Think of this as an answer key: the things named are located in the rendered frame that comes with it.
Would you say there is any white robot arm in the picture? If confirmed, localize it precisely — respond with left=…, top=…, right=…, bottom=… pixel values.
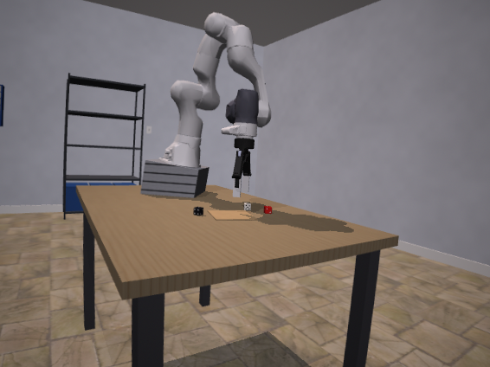
left=158, top=12, right=271, bottom=168

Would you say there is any tan square mat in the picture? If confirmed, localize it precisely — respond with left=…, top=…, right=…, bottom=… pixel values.
left=208, top=210, right=258, bottom=221

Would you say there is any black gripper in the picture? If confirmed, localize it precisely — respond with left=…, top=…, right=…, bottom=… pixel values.
left=232, top=138, right=255, bottom=197

